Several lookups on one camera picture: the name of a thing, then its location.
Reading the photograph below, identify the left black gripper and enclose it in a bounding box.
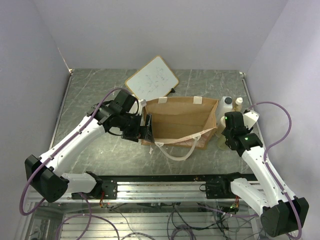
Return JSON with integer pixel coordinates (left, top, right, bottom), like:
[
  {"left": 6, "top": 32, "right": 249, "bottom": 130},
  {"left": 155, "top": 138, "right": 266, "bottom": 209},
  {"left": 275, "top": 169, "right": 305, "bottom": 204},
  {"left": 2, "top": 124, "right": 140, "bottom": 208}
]
[{"left": 118, "top": 112, "right": 155, "bottom": 143}]

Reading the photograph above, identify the pale green capped bottle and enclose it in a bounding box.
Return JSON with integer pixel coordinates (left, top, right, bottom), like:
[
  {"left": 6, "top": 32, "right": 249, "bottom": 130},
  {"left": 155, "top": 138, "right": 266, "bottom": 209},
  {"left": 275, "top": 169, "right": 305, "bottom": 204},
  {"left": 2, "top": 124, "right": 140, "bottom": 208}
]
[{"left": 217, "top": 135, "right": 229, "bottom": 151}]

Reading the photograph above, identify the clear yellow liquid bottle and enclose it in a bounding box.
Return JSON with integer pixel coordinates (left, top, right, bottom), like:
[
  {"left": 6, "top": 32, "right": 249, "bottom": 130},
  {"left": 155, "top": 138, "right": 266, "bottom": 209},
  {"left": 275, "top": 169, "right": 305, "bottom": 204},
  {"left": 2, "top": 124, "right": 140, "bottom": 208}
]
[{"left": 233, "top": 97, "right": 243, "bottom": 112}]

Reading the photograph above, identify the white square bottle black cap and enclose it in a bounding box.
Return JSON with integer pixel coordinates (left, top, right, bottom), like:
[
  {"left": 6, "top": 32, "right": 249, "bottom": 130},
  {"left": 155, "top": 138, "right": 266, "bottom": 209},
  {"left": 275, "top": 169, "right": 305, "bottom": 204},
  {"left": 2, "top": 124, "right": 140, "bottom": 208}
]
[{"left": 215, "top": 96, "right": 233, "bottom": 125}]

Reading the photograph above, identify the cream bottle white cap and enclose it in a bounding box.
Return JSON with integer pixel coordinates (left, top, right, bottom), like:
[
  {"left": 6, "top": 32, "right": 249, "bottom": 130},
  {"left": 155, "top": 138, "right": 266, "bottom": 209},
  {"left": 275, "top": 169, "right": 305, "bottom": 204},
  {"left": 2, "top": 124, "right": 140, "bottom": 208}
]
[{"left": 215, "top": 116, "right": 226, "bottom": 138}]

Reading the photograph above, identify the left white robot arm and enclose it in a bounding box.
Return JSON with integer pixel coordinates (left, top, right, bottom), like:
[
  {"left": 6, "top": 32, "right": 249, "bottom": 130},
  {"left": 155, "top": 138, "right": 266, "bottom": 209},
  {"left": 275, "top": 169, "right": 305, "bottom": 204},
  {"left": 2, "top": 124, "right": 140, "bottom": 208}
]
[{"left": 24, "top": 88, "right": 154, "bottom": 203}]

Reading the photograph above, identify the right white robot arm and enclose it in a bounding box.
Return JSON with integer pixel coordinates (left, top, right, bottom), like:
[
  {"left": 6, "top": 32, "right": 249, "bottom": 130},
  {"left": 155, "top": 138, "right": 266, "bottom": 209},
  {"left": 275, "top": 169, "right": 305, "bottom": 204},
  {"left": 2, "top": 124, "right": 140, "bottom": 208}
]
[{"left": 220, "top": 111, "right": 309, "bottom": 239}]

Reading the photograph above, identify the small yellow-framed whiteboard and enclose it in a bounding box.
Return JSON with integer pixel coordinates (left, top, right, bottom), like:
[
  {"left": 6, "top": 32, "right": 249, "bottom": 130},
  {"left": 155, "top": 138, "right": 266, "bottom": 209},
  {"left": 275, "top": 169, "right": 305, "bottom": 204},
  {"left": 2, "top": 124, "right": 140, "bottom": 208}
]
[{"left": 125, "top": 55, "right": 179, "bottom": 101}]

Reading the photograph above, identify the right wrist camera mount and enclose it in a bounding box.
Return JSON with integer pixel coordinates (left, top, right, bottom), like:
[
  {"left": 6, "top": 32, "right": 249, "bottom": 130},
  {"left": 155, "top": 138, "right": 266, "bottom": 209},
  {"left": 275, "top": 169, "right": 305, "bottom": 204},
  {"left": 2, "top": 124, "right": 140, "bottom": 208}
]
[{"left": 243, "top": 110, "right": 260, "bottom": 130}]

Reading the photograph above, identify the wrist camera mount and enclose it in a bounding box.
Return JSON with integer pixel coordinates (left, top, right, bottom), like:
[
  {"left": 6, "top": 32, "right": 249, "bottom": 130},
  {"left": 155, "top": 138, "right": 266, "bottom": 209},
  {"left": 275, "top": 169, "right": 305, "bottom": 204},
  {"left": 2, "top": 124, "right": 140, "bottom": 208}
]
[
  {"left": 130, "top": 99, "right": 147, "bottom": 115},
  {"left": 243, "top": 110, "right": 260, "bottom": 130}
]

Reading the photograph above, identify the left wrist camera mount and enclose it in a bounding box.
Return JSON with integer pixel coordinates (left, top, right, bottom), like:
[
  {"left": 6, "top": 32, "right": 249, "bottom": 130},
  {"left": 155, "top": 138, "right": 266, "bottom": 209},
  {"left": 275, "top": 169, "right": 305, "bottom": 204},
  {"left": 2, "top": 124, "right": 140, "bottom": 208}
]
[{"left": 130, "top": 99, "right": 147, "bottom": 115}]

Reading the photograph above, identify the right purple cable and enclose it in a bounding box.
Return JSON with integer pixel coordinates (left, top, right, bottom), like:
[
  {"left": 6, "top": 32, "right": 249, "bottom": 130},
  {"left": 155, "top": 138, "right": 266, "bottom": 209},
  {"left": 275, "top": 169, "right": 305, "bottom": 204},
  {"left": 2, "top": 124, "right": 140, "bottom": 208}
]
[{"left": 199, "top": 101, "right": 303, "bottom": 240}]

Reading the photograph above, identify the purple cable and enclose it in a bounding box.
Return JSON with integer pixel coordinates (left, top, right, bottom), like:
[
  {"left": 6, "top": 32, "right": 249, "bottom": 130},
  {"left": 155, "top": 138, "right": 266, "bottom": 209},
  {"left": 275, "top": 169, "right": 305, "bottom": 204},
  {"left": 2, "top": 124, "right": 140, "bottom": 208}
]
[
  {"left": 19, "top": 87, "right": 141, "bottom": 240},
  {"left": 199, "top": 101, "right": 303, "bottom": 240}
]

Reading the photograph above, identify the aluminium mounting rail frame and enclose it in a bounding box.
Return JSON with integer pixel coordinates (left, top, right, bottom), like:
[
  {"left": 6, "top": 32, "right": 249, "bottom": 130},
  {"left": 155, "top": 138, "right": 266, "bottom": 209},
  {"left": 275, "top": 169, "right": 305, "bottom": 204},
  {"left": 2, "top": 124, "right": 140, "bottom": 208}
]
[{"left": 14, "top": 174, "right": 301, "bottom": 240}]

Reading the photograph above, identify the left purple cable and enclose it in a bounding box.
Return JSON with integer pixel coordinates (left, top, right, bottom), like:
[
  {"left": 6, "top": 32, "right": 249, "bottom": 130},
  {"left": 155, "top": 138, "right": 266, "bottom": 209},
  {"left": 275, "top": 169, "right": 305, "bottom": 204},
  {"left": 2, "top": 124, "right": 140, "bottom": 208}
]
[{"left": 19, "top": 87, "right": 141, "bottom": 240}]

